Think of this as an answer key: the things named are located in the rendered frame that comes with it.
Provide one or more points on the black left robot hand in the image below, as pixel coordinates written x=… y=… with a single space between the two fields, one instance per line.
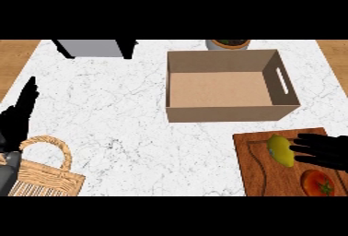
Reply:
x=18 y=113

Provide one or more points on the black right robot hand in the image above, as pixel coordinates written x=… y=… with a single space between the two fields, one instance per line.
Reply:
x=326 y=151

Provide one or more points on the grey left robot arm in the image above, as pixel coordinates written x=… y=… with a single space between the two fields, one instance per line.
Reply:
x=7 y=172

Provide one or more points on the red tomato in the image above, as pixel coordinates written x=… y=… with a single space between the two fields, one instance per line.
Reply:
x=317 y=183

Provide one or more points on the brown wooden cutting board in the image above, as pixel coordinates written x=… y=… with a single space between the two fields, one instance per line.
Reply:
x=271 y=172

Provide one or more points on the cardboard box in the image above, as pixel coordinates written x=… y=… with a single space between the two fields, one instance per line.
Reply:
x=225 y=89

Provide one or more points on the grey and black appliance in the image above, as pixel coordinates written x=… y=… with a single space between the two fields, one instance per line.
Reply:
x=93 y=47

